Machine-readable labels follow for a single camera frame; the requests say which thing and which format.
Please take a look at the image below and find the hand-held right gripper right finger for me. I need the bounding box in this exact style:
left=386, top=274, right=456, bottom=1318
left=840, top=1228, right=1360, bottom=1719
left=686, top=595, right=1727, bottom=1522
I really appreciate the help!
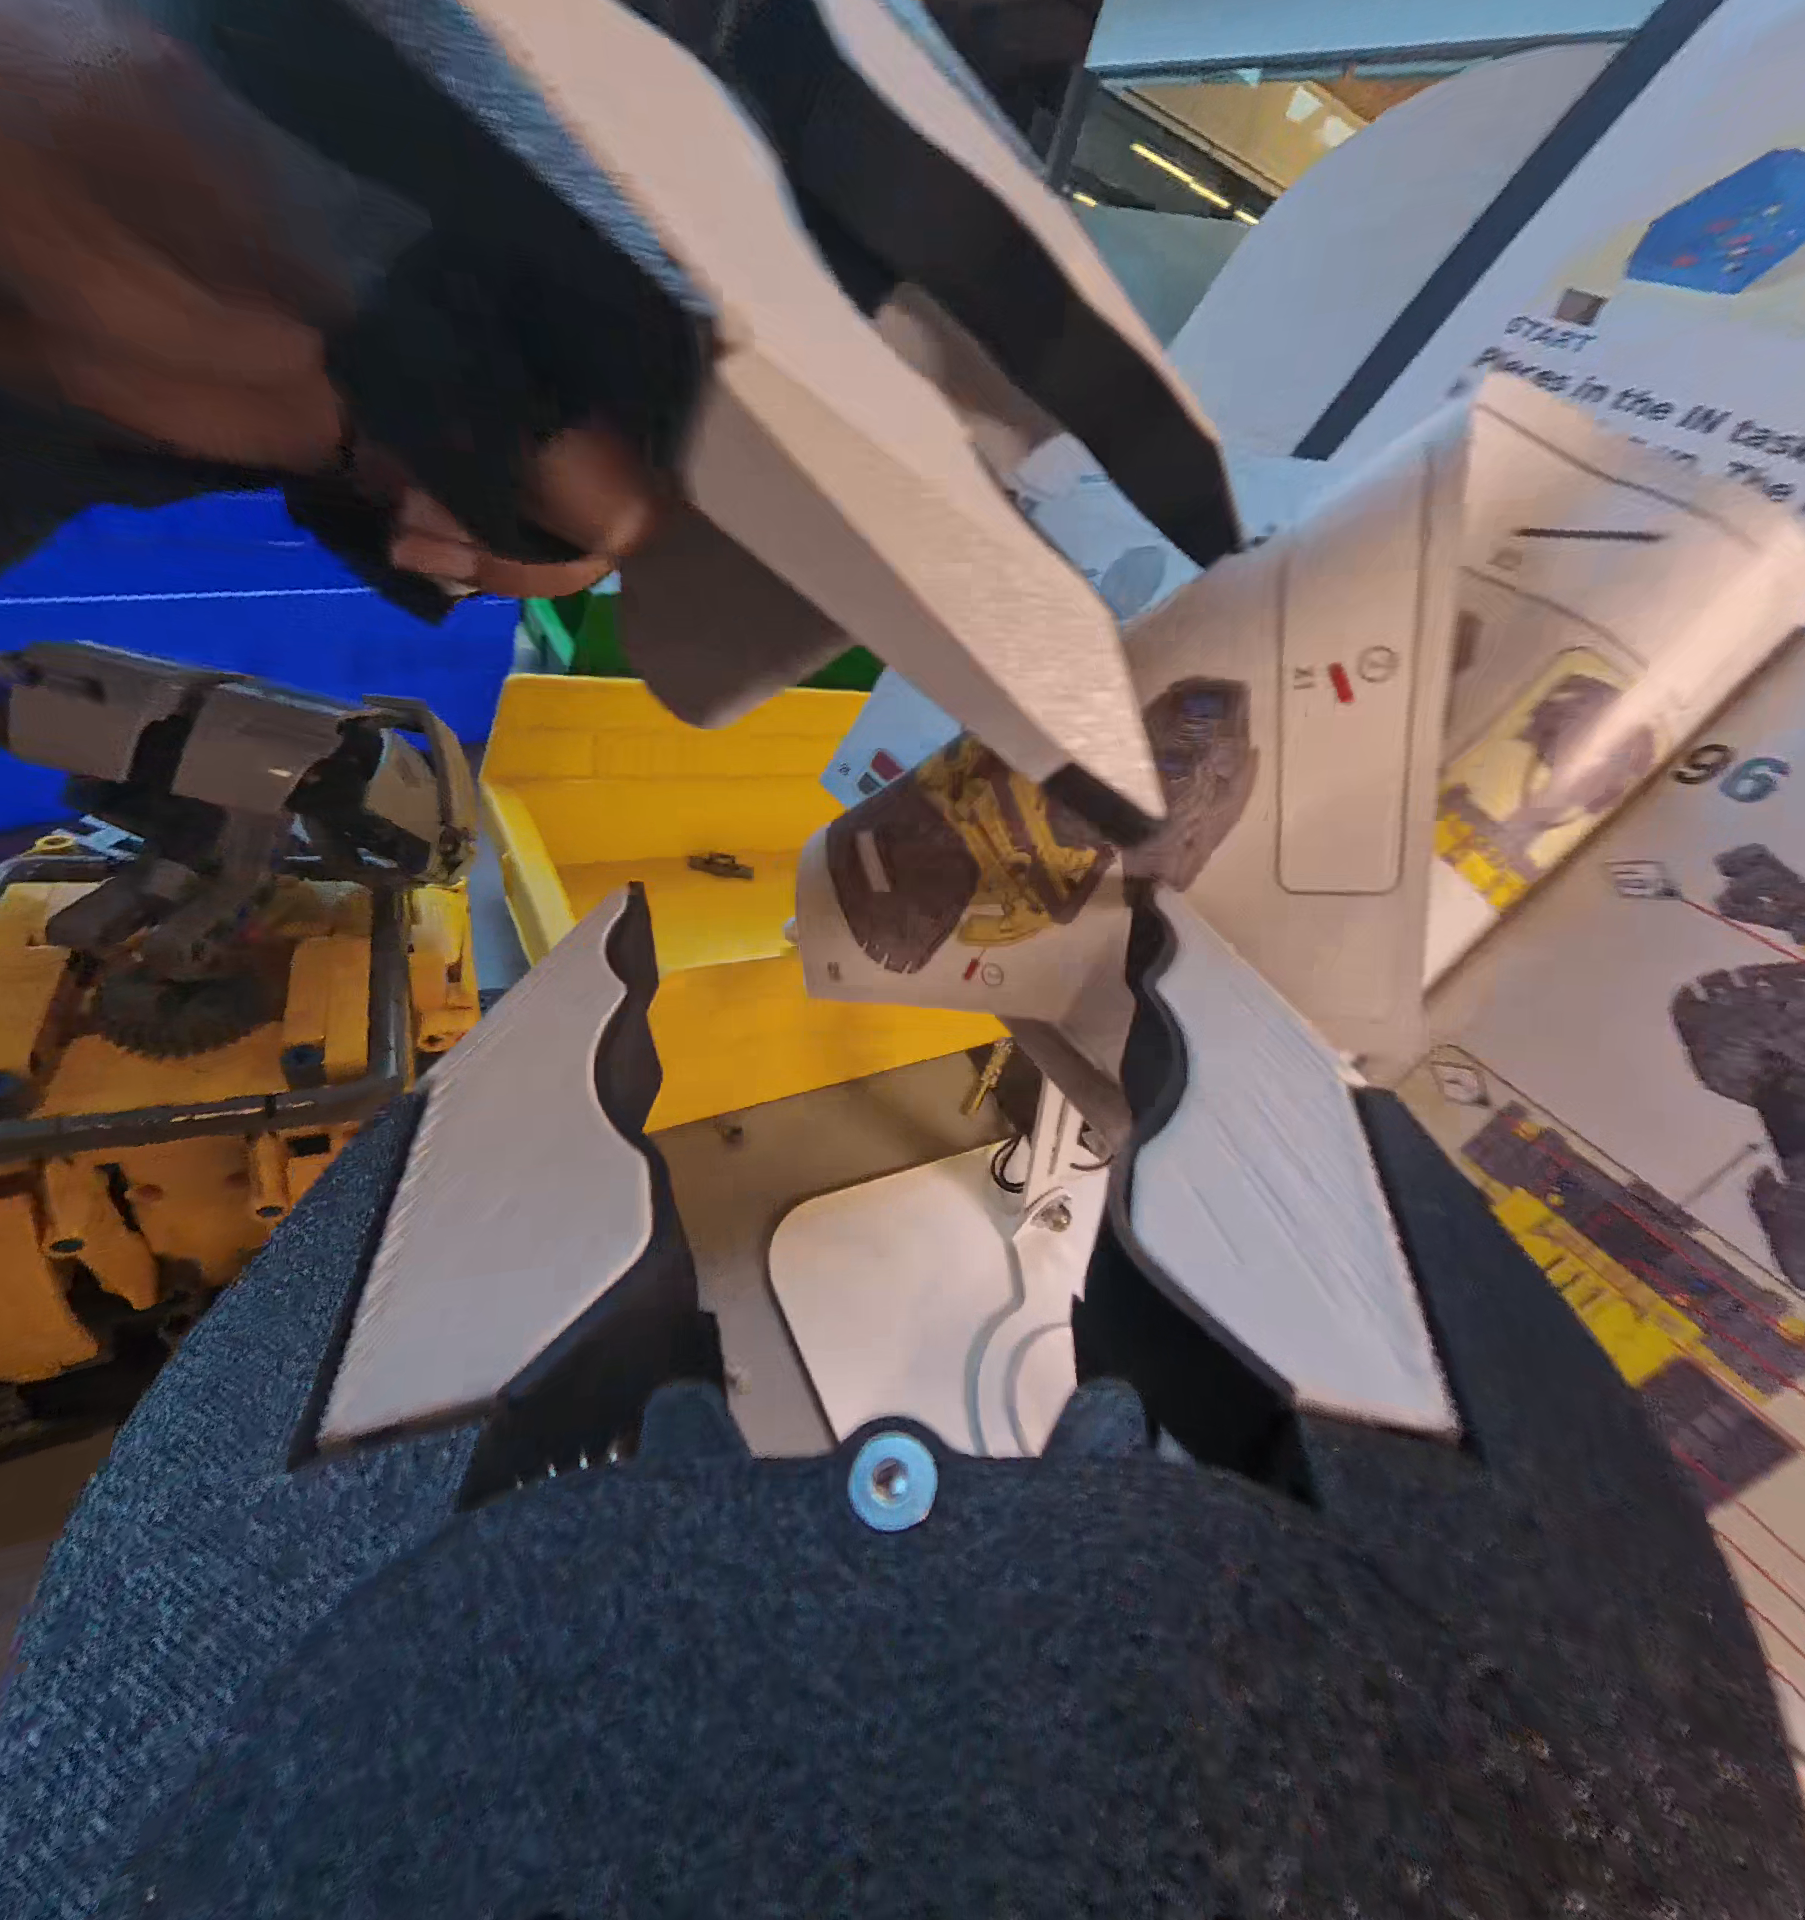
left=1093, top=891, right=1469, bottom=1450

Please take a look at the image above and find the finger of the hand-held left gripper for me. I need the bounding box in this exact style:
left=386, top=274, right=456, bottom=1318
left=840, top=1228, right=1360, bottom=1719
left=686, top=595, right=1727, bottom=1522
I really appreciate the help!
left=805, top=0, right=1254, bottom=572
left=538, top=0, right=1177, bottom=847

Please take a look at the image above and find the blue plastic bin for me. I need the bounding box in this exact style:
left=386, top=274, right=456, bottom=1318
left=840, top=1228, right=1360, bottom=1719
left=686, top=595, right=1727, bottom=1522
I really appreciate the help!
left=0, top=490, right=531, bottom=876

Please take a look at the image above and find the yellow tracked toy robot body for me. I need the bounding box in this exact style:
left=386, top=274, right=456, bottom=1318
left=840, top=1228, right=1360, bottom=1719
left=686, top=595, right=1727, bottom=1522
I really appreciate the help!
left=0, top=857, right=489, bottom=1474

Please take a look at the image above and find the green plastic bin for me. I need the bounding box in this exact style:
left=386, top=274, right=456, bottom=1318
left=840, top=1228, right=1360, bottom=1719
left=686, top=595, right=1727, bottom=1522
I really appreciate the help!
left=523, top=581, right=880, bottom=699

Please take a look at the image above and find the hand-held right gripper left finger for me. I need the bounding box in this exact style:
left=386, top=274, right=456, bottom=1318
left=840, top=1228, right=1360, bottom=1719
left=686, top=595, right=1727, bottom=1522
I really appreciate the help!
left=319, top=885, right=713, bottom=1465

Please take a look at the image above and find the yellow plastic bin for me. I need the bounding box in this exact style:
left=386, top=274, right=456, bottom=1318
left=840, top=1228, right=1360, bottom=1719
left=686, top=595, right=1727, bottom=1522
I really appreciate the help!
left=479, top=678, right=1016, bottom=1143

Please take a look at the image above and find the white book stand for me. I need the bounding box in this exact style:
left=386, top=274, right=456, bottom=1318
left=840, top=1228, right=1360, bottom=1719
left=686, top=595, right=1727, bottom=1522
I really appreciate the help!
left=761, top=1034, right=1148, bottom=1465

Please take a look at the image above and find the building instruction booklet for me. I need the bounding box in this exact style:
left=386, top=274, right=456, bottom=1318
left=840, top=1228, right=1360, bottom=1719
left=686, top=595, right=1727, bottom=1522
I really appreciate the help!
left=790, top=0, right=1805, bottom=1801

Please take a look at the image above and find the grey toy robot head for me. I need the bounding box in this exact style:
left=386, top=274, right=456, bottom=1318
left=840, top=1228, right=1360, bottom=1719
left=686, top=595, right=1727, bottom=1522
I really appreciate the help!
left=0, top=642, right=479, bottom=970

